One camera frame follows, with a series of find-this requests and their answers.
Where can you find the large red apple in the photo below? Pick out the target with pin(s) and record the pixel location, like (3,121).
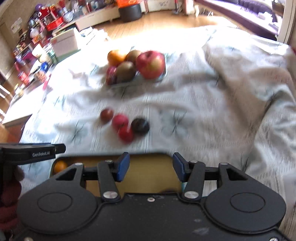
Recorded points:
(150,64)

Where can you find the pink radish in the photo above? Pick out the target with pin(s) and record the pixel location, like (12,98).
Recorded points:
(119,120)

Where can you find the small red tomato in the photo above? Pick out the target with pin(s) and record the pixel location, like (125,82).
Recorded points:
(125,134)

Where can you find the large orange with stem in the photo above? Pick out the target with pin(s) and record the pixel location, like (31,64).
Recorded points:
(116,57)

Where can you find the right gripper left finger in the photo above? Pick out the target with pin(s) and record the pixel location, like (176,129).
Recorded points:
(111,172)

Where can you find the brown kiwi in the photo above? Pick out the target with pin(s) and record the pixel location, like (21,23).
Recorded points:
(132,56)
(125,72)

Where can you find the orange crate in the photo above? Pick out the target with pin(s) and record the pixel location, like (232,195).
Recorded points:
(125,3)

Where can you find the purple sofa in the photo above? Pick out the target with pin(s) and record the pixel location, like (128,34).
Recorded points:
(256,16)

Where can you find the white cardboard box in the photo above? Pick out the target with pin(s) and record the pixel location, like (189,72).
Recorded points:
(67,42)

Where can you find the white low cabinet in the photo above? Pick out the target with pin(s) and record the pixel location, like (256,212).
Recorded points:
(97,17)

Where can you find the gold metal tray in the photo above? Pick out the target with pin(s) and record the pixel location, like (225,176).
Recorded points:
(148,173)

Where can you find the dark red plum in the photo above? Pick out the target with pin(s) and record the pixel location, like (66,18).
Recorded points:
(106,115)

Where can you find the dark plum on plate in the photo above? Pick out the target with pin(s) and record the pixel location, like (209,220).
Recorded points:
(111,79)

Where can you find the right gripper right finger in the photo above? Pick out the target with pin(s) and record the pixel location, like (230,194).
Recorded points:
(191,173)

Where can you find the back brown kiwi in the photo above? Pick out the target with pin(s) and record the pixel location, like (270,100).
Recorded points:
(132,56)

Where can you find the front brown kiwi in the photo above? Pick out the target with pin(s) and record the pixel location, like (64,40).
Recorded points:
(125,72)

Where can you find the yellow orange tomato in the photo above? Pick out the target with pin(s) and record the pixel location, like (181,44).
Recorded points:
(59,166)

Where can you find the red plum on plate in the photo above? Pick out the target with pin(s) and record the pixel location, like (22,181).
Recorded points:
(111,72)

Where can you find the black round ottoman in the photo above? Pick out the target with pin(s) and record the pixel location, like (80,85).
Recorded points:
(130,13)

